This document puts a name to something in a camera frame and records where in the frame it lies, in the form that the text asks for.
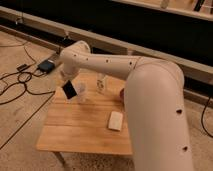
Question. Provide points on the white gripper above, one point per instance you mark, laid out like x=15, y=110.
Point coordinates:
x=69, y=75

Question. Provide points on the purple ceramic cup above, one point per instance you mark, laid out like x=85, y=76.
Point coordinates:
x=122, y=94

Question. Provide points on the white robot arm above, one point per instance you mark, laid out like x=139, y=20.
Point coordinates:
x=153, y=102

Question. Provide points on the small black plug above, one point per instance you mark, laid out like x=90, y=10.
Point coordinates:
x=23, y=67

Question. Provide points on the white rectangular block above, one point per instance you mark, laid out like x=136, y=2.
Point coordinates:
x=115, y=121

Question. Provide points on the black power adapter box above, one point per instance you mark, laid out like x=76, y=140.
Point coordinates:
x=46, y=66

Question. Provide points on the black rectangular eraser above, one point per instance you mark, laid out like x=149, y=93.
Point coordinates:
x=69, y=90

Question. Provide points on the small wooden table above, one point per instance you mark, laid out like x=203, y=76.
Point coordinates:
x=82, y=127

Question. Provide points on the clear glass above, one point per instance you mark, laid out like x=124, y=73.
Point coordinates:
x=101, y=83

